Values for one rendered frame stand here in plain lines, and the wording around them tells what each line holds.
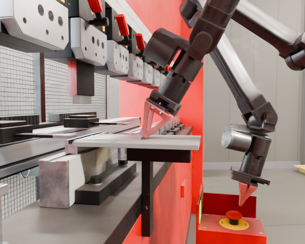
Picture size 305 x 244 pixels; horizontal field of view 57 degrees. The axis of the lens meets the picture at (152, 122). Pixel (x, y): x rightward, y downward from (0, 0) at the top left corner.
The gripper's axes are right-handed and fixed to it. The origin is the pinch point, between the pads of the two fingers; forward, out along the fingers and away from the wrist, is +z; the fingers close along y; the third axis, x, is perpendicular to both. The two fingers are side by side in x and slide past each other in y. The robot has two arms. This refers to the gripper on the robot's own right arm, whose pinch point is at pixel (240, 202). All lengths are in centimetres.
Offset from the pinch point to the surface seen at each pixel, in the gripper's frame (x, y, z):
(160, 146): 27.5, 21.9, -14.7
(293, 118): -439, -115, -29
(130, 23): -11, 48, -44
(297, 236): -163, -76, 65
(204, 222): 11.1, 8.8, 4.4
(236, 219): 11.8, 1.8, 0.6
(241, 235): 15.4, 0.3, 2.5
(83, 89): 21, 44, -21
